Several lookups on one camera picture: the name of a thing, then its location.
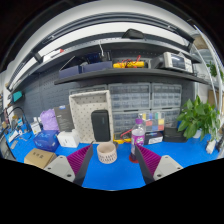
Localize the yellow multimeter red leads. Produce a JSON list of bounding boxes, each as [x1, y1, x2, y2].
[[113, 130, 131, 144]]

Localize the dark grey product box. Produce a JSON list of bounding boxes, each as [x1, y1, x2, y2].
[[54, 105, 74, 132]]

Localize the oscilloscope on shelf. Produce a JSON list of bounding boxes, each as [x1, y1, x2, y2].
[[157, 52, 193, 73]]

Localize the black overhead lamp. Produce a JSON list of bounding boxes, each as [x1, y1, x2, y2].
[[122, 29, 145, 39]]

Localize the dark shelf board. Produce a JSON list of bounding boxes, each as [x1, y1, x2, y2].
[[54, 68, 209, 85]]

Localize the clear bottle purple cap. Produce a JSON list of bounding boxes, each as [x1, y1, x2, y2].
[[130, 118, 145, 160]]

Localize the grey drawer cabinet right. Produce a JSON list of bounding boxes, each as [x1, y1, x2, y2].
[[152, 83, 182, 127]]

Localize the black flat case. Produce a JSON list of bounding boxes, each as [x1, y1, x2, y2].
[[163, 128, 187, 143]]

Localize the white power adapter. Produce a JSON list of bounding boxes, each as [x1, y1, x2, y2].
[[206, 140, 216, 154]]

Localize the beige patterned cup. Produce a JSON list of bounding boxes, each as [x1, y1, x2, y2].
[[97, 142, 117, 164]]

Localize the grey drawer cabinet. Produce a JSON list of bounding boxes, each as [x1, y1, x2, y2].
[[108, 83, 151, 133], [152, 83, 182, 127]]

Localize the black box white label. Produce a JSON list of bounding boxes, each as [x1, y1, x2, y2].
[[144, 132, 163, 145]]

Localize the green potted plant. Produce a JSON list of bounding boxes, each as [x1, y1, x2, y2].
[[177, 96, 220, 140]]

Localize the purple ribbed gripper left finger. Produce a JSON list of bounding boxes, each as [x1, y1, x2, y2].
[[44, 144, 93, 186]]

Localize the colourful parts organizer box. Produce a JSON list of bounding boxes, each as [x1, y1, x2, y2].
[[138, 112, 165, 132]]

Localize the brown cardboard box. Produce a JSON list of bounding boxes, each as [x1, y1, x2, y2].
[[24, 148, 56, 169]]

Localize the small white box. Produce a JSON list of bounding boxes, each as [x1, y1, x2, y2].
[[57, 130, 80, 148]]

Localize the white pegboard tray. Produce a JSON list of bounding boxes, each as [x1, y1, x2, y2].
[[69, 90, 114, 143]]

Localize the yellow multimeter on shelf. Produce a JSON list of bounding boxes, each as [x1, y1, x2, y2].
[[113, 55, 145, 68]]

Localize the red round coaster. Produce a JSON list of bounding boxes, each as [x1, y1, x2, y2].
[[129, 158, 138, 163]]

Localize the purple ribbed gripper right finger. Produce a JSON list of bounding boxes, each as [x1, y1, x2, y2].
[[135, 146, 182, 184]]

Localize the black speaker box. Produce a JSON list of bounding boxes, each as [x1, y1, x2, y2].
[[91, 110, 111, 142]]

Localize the grey drawer cabinet left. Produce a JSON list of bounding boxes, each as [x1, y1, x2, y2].
[[108, 83, 151, 133]]

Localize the navy box on shelf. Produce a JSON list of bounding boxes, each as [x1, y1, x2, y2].
[[82, 61, 112, 73]]

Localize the blue tissue pack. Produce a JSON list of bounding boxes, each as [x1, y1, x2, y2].
[[33, 130, 59, 152]]

